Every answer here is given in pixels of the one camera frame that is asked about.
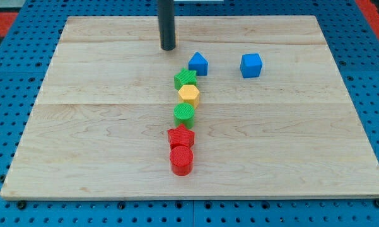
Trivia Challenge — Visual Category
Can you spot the blue triangle block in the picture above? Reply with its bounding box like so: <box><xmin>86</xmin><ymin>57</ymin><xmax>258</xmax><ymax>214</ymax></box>
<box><xmin>188</xmin><ymin>52</ymin><xmax>209</xmax><ymax>76</ymax></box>

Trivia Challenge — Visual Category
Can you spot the blue cube block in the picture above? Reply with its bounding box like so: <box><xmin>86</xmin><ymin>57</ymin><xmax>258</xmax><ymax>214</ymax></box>
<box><xmin>240</xmin><ymin>53</ymin><xmax>263</xmax><ymax>78</ymax></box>

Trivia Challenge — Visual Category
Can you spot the green cylinder block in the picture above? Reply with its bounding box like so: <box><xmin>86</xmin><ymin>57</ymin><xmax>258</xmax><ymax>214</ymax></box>
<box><xmin>173</xmin><ymin>103</ymin><xmax>195</xmax><ymax>129</ymax></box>

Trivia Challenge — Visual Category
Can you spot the yellow hexagon block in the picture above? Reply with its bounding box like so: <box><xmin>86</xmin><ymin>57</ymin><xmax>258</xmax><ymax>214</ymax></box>
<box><xmin>178</xmin><ymin>84</ymin><xmax>200</xmax><ymax>109</ymax></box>

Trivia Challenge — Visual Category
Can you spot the red star block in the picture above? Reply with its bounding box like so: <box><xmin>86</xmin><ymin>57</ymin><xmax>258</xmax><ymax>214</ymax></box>
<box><xmin>167</xmin><ymin>124</ymin><xmax>195</xmax><ymax>149</ymax></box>

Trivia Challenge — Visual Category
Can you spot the green star block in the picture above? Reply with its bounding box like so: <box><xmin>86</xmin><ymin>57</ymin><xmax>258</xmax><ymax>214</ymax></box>
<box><xmin>173</xmin><ymin>68</ymin><xmax>197</xmax><ymax>90</ymax></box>

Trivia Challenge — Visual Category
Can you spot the red cylinder block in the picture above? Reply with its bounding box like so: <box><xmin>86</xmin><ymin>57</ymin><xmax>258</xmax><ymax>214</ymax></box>
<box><xmin>170</xmin><ymin>146</ymin><xmax>194</xmax><ymax>176</ymax></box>

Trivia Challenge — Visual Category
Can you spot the light wooden board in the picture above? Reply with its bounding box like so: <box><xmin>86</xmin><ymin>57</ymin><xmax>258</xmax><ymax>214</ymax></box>
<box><xmin>1</xmin><ymin>16</ymin><xmax>379</xmax><ymax>201</ymax></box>

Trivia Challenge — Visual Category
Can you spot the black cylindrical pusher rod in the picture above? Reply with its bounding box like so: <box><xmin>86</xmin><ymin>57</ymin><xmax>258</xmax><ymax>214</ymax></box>
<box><xmin>157</xmin><ymin>0</ymin><xmax>176</xmax><ymax>51</ymax></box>

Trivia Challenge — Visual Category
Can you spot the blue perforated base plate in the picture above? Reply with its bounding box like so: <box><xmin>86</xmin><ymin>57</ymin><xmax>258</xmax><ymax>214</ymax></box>
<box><xmin>0</xmin><ymin>0</ymin><xmax>379</xmax><ymax>226</ymax></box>

